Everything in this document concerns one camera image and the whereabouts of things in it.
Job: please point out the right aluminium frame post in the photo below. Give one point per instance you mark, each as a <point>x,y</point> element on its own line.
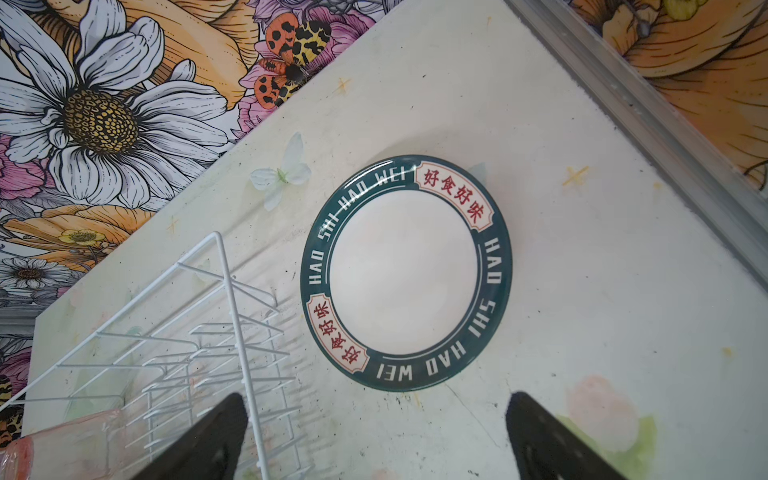
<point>711,187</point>

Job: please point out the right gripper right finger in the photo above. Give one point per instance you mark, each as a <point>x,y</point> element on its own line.
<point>544,448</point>

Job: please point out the white wire dish rack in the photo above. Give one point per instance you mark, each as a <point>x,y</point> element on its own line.
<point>174,351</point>

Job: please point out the pink glass cup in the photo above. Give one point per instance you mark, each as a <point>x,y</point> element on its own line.
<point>91,447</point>

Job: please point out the green rim hao shi plate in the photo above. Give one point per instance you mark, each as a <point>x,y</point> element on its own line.
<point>406,273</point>

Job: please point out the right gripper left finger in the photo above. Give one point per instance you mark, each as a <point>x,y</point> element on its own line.
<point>208,450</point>

